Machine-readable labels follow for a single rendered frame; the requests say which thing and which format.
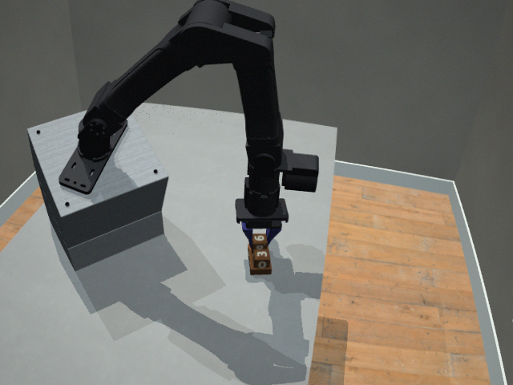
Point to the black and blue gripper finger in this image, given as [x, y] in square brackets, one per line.
[271, 233]
[248, 233]

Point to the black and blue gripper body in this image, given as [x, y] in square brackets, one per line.
[261, 212]

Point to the brown wooden tray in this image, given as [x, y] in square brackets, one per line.
[257, 271]

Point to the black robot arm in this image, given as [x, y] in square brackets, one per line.
[206, 37]

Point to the brown wooden number cube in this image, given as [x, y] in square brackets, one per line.
[261, 258]
[259, 241]

